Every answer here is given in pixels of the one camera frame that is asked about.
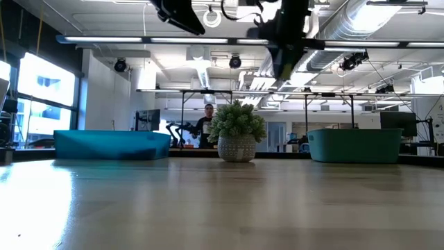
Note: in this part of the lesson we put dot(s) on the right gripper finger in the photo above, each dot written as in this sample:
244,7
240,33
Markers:
298,57
281,64

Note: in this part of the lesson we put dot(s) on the silver ceiling duct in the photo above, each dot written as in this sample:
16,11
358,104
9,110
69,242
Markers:
338,21

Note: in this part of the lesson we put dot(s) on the blue rectangular bin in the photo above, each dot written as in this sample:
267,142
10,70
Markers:
111,144

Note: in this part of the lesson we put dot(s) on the black background stand frame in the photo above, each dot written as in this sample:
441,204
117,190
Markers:
208,91
329,94

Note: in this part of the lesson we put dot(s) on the black beam with light strips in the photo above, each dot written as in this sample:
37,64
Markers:
232,41

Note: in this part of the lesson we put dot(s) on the person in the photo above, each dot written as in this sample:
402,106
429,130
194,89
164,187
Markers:
206,126

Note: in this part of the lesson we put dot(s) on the teal plastic bin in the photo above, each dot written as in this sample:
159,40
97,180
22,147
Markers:
354,146

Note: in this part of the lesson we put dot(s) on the black ceiling lamp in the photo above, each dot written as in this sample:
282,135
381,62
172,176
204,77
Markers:
354,60
235,62
120,65

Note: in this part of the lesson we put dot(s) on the small potted green plant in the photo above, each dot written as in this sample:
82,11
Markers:
237,128

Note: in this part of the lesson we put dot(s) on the black background robot arm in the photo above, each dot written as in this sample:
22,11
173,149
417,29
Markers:
177,133

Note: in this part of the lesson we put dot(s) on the black aluminium table frame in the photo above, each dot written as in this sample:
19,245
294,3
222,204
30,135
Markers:
194,153

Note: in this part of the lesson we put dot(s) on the black computer monitor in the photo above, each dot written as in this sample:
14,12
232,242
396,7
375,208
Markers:
398,123
148,119

